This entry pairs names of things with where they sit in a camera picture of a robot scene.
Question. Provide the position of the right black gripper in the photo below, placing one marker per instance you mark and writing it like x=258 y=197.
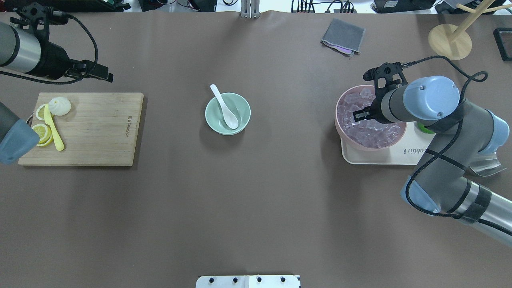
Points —
x=376 y=111

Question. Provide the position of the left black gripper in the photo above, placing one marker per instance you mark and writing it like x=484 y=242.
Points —
x=52 y=60

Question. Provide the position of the white ceramic spoon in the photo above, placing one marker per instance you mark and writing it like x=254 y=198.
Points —
x=230 y=119

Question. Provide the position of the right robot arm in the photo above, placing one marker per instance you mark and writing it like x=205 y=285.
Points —
x=462 y=131

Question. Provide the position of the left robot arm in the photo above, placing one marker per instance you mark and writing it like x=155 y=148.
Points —
x=16 y=137

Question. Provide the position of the clear ice cubes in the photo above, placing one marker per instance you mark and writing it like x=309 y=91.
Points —
x=360 y=130

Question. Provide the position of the pink bowl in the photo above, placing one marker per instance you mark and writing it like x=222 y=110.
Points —
x=340 y=128

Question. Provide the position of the mint green bowl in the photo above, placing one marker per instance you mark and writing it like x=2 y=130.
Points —
x=235 y=103

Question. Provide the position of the steel ice scoop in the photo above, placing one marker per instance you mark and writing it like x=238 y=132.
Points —
x=486 y=165

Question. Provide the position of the white steamed bun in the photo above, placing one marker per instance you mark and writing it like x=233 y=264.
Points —
x=59 y=106

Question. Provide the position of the bamboo cutting board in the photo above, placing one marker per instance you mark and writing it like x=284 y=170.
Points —
x=101 y=129

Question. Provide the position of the green lime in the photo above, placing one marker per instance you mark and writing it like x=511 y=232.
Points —
x=424 y=129

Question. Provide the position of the cream plastic tray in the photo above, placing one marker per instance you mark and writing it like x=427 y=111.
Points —
x=407 y=151

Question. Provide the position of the yellow plastic knife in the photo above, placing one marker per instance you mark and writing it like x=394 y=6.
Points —
x=48 y=120

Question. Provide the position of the upper lemon slice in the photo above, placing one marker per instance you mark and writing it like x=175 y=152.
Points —
x=40 y=112

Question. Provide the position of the grey folded cloth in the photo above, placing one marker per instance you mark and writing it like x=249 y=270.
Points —
x=343 y=37

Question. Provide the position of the bottom lemon slice of stack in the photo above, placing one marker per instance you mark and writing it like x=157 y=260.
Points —
x=47 y=142

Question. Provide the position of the wooden cup tree stand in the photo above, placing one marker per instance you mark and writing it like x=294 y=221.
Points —
x=453 y=41

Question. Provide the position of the black framed tray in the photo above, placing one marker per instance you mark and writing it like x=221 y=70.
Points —
x=503 y=38

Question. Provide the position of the metal cutting board handle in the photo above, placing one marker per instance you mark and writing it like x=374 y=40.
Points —
x=29 y=120

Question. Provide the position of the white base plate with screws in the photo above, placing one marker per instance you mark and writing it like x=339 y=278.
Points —
x=249 y=281

